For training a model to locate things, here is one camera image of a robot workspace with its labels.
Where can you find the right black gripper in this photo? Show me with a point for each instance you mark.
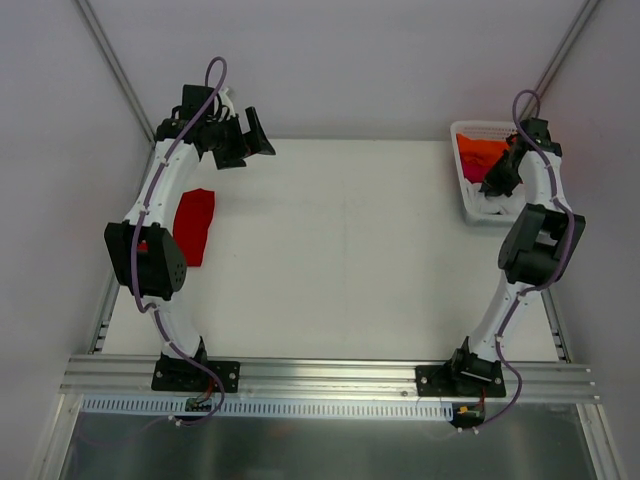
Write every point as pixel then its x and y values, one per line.
pixel 507 166

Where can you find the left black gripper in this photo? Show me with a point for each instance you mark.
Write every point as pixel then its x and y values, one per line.
pixel 240 141

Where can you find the white t shirt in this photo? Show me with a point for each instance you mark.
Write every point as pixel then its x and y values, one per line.
pixel 479 203

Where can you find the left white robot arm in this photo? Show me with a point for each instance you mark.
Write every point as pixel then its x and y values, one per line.
pixel 144 254

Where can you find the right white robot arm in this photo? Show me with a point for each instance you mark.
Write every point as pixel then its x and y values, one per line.
pixel 533 255

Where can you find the pink t shirt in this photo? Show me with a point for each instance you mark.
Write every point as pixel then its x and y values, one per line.
pixel 476 167

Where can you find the orange t shirt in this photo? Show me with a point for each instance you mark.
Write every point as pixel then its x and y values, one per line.
pixel 480 152

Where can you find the white plastic basket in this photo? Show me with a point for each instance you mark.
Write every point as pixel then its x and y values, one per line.
pixel 487 130

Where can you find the folded red t shirt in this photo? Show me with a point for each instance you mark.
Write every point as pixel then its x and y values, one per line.
pixel 192 222

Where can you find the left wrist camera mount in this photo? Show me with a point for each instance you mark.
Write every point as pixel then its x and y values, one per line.
pixel 223 104

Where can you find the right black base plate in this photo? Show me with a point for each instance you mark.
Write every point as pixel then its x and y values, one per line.
pixel 444 381

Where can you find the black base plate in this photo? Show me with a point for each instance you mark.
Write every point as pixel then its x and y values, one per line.
pixel 444 381
pixel 178 375

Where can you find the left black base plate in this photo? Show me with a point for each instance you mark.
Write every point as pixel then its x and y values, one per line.
pixel 178 375

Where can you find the white slotted cable duct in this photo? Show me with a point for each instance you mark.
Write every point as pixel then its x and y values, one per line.
pixel 270 408

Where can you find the aluminium mounting rail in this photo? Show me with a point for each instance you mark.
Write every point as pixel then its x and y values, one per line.
pixel 543 382

